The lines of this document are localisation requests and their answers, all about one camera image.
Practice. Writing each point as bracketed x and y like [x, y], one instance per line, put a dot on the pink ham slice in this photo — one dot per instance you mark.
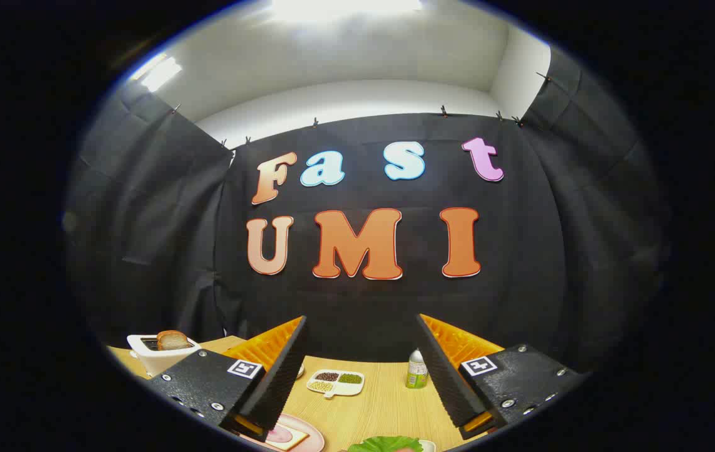
[280, 434]

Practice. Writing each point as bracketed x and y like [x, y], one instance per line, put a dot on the pile of green beans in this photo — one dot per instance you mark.
[349, 378]

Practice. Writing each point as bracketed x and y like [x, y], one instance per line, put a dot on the green label metal bottle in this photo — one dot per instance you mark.
[417, 373]

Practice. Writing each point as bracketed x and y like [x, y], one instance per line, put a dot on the plain white plate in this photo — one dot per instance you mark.
[429, 446]

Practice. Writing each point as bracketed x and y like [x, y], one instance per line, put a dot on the brown-crusted bread slice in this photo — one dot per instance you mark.
[172, 340]

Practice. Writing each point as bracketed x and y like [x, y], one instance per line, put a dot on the pile of soy beans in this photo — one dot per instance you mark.
[322, 386]

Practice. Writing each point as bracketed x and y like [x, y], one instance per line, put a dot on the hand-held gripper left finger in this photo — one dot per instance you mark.
[282, 376]

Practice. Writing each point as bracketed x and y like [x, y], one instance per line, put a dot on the white toaster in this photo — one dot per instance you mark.
[159, 361]

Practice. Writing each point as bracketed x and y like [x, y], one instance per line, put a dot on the pink plate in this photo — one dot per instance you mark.
[313, 436]

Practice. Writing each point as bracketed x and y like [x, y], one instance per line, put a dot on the divided white dish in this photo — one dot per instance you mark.
[348, 389]

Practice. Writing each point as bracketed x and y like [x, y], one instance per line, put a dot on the pile of red beans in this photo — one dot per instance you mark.
[327, 376]

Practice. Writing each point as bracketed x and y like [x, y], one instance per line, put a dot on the square toast slice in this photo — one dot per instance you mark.
[297, 438]

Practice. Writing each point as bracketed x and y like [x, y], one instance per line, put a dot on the black backdrop cloth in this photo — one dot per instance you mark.
[363, 314]

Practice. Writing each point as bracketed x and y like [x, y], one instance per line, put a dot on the green lettuce leaf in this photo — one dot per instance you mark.
[385, 444]

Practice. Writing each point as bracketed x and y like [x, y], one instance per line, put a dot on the round white plate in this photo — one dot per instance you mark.
[301, 371]

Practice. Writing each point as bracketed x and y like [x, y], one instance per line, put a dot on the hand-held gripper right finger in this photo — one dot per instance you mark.
[442, 376]

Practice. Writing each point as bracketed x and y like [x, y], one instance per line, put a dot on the ceiling light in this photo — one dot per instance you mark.
[344, 7]
[159, 72]

